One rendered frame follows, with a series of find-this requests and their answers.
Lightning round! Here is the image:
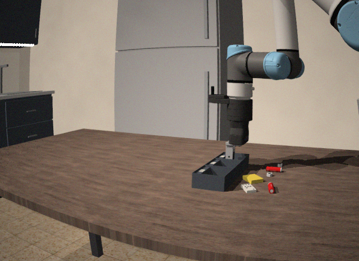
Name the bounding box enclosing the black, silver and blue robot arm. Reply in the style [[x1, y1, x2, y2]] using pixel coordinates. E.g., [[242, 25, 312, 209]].
[[227, 0, 359, 84]]

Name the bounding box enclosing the red aa battery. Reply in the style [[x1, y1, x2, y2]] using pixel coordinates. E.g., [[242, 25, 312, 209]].
[[266, 166, 282, 172], [268, 182, 274, 194]]

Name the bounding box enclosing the grey three-compartment bin rack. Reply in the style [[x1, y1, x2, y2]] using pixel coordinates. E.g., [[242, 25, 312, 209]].
[[192, 152, 249, 192]]

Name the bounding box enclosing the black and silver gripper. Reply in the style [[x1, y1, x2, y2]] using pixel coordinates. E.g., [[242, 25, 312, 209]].
[[208, 83, 255, 159]]

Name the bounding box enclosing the white domino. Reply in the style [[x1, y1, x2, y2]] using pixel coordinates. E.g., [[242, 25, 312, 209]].
[[241, 184, 256, 193]]

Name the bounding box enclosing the yellow sticky note pad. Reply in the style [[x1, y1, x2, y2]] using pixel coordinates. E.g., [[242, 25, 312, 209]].
[[242, 174, 264, 184]]

